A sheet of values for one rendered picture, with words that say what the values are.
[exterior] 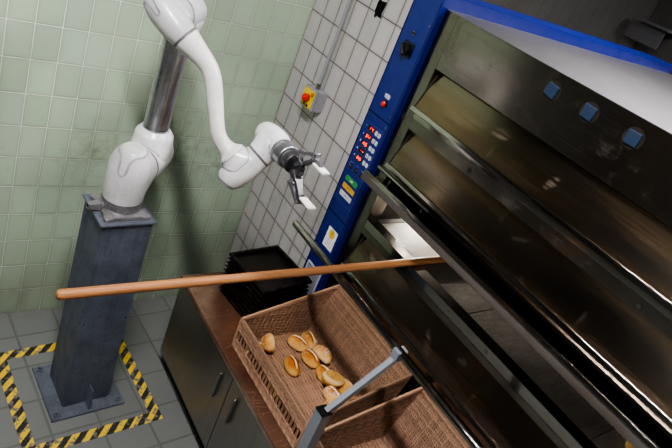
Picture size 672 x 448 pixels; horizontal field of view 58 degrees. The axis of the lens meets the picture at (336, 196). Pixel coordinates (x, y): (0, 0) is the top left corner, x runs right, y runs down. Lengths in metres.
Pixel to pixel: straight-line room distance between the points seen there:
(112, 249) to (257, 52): 1.18
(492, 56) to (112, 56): 1.56
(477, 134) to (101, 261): 1.50
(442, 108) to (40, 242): 1.99
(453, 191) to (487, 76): 0.43
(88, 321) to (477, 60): 1.84
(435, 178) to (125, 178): 1.16
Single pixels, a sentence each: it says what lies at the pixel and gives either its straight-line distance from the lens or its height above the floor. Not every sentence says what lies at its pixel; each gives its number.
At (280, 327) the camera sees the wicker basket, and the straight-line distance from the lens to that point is 2.74.
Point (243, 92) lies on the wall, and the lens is 3.10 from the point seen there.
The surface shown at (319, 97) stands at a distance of 2.88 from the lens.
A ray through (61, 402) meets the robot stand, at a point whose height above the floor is 0.02.
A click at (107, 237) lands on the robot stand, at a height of 0.94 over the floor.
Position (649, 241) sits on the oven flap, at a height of 1.82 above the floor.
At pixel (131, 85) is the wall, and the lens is 2.88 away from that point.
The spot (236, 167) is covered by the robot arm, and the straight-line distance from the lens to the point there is 2.18.
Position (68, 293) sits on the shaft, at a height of 1.20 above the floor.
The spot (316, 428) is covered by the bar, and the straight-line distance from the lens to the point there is 2.06.
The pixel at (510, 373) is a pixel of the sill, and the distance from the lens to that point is 2.23.
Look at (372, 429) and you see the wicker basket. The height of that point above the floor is 0.66.
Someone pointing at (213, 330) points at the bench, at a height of 0.58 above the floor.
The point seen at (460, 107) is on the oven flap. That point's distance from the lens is 2.32.
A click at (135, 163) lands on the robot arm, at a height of 1.24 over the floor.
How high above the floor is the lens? 2.36
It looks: 26 degrees down
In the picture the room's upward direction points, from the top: 23 degrees clockwise
